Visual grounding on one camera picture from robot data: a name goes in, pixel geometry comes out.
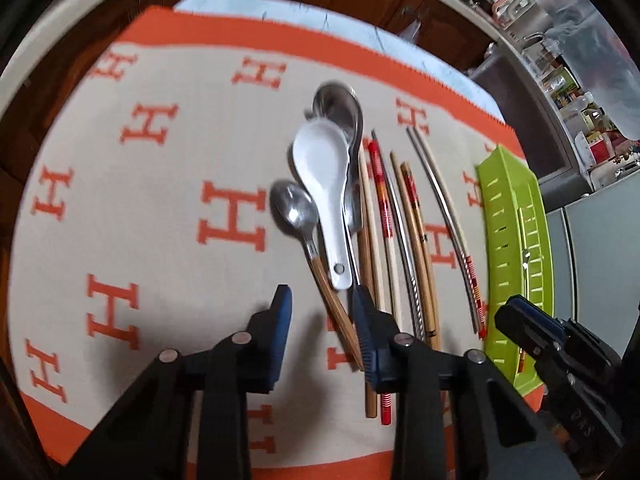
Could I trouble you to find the light blue patterned tablecloth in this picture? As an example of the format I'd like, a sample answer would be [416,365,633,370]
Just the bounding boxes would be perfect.
[172,0,511,126]

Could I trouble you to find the cream chopstick with striped end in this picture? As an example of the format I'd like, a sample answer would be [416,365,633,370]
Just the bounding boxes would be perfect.
[367,141,404,331]
[517,205,530,373]
[414,126,487,340]
[372,200,393,428]

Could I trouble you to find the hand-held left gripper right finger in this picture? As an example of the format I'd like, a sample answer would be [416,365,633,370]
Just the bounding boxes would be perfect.
[351,284,587,480]

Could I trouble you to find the green plastic slotted tray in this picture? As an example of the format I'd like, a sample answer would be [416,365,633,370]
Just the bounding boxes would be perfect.
[475,144,555,397]

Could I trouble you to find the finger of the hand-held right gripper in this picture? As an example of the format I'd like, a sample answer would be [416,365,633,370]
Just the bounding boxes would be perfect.
[507,295,570,342]
[494,302,543,361]

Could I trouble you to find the metal chopstick with spiral end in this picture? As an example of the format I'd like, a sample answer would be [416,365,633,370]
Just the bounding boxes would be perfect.
[371,130,427,341]
[406,127,482,333]

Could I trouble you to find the grey cabinet doors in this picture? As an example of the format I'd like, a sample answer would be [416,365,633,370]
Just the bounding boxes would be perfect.
[545,175,640,356]

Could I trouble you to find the grey metal sink cabinet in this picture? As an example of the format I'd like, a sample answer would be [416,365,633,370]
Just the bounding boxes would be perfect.
[470,52,576,186]

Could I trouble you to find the shelf of bottles and packets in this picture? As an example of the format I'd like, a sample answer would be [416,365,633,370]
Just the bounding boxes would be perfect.
[540,60,640,176]

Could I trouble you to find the plain light wooden chopstick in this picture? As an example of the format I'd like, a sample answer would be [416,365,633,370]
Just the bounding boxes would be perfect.
[389,150,438,353]

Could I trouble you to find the steel sink basin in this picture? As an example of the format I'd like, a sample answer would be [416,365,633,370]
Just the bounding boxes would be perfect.
[492,0,551,46]

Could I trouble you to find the large metal spoon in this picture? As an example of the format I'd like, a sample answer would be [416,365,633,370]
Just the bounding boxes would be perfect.
[311,81,367,235]

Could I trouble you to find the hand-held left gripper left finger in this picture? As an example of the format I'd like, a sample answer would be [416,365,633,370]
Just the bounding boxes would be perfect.
[62,284,293,480]

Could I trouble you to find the white ceramic spoon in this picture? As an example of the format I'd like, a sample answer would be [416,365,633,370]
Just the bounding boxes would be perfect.
[290,120,355,292]

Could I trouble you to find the small spoon with wooden handle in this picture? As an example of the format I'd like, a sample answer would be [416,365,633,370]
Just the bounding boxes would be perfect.
[269,180,366,372]

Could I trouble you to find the orange and cream printed blanket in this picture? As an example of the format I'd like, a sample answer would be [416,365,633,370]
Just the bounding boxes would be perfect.
[10,5,546,471]

